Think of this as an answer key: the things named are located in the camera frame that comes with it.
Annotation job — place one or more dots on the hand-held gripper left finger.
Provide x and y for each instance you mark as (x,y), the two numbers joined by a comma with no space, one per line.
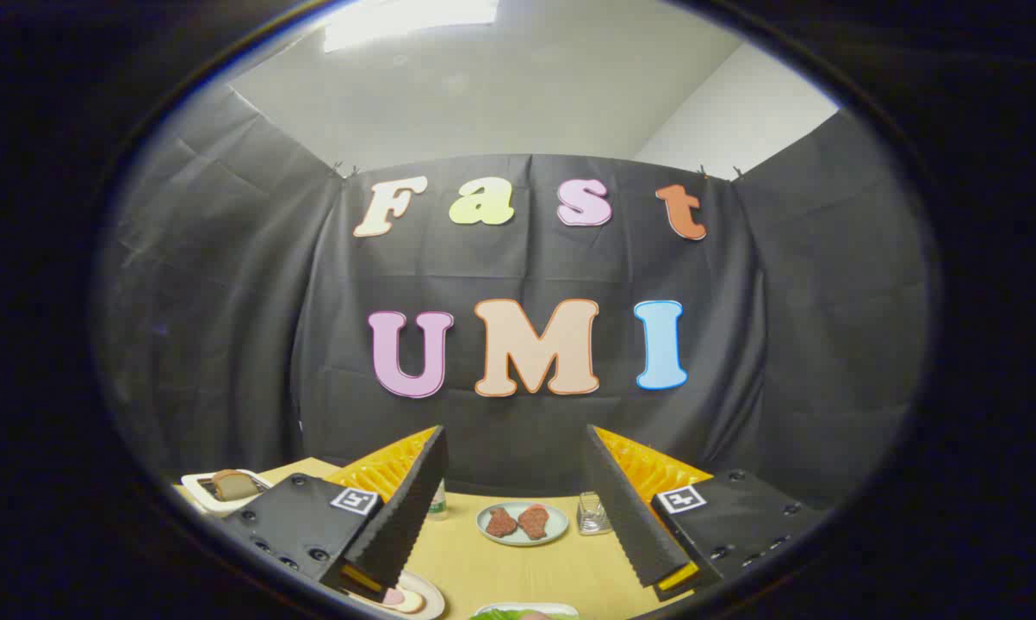
(401,525)

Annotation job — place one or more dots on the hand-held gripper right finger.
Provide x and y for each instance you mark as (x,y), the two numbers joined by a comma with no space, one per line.
(625,517)

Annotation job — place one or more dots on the green lettuce leaf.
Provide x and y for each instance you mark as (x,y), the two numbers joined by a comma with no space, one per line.
(505,615)

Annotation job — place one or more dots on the toasted bread slice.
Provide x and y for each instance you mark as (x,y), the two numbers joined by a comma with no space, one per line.
(232,484)

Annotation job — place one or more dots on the clear water bottle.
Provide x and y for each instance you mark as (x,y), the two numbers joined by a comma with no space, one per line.
(437,506)

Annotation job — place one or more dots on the pink ham slice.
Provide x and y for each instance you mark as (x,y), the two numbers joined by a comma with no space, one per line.
(393,597)

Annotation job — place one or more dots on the round white plate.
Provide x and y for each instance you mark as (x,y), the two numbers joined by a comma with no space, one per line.
(431,594)

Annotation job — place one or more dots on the white bread slice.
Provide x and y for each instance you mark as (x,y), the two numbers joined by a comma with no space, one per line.
(414,601)

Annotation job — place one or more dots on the brown meat piece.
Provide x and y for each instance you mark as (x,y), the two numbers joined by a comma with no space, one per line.
(534,521)
(500,523)

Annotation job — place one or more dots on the pale blue plate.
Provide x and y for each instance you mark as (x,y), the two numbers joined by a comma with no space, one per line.
(523,541)

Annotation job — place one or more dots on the white square plate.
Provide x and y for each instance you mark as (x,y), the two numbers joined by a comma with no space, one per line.
(561,608)

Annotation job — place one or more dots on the white toaster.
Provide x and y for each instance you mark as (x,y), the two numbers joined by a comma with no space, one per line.
(199,492)

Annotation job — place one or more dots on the black backdrop cloth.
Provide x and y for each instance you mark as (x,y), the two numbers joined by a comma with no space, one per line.
(518,267)

